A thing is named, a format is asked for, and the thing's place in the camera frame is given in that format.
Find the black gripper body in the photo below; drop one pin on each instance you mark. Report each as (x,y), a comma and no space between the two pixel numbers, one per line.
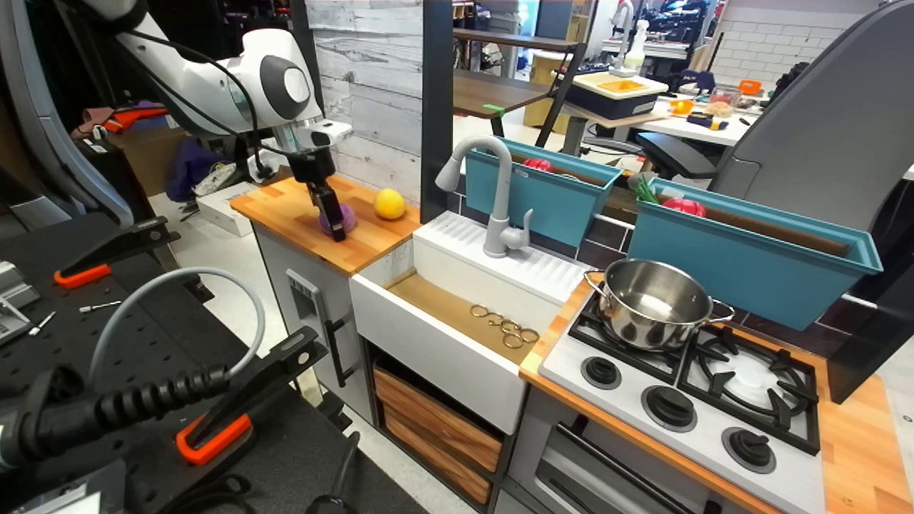
(310,150)

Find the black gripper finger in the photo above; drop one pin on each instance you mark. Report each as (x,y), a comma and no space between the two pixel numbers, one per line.
(333,212)
(320,214)

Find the purple toy ball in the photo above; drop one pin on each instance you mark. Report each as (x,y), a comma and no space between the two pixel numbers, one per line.
(350,217)

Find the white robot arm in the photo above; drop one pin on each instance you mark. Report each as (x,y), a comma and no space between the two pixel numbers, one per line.
(263,86)

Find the yellow lemon toy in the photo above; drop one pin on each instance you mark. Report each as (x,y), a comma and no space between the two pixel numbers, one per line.
(390,204)

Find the white toy sink basin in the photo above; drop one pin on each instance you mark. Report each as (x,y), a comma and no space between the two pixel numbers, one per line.
(457,319)

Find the toy stove top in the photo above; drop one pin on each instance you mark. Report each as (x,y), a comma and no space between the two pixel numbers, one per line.
(737,410)

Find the left teal planter box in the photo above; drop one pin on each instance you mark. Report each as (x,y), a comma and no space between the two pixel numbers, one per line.
(530,190)

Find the teal planter box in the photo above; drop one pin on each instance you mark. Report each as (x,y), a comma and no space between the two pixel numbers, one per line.
(764,262)
(530,190)

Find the orange black clamp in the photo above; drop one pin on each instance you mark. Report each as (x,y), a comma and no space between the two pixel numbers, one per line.
(233,414)

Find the orange clamp on board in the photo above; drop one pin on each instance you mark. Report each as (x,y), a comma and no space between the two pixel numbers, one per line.
(80,279)

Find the black perforated table board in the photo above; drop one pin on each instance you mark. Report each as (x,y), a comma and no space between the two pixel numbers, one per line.
(93,404)

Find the wooden drawer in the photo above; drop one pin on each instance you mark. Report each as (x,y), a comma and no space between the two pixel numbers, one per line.
(456,446)

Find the steel pot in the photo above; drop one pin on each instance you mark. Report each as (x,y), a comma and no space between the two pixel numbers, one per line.
(653,306)

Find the right teal planter box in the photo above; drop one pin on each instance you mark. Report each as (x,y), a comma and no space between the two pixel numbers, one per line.
(764,262)

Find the grey office chair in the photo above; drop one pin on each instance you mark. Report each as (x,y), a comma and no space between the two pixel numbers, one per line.
(834,144)

